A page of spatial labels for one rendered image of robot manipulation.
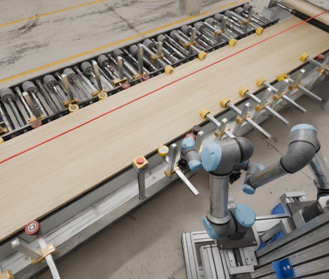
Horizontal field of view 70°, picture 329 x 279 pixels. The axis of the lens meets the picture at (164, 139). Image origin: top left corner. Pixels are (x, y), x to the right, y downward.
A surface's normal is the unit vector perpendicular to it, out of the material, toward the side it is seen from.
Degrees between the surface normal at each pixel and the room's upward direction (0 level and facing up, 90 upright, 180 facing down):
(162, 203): 0
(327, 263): 90
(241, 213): 8
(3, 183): 0
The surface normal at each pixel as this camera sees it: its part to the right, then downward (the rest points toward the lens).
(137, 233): 0.05, -0.59
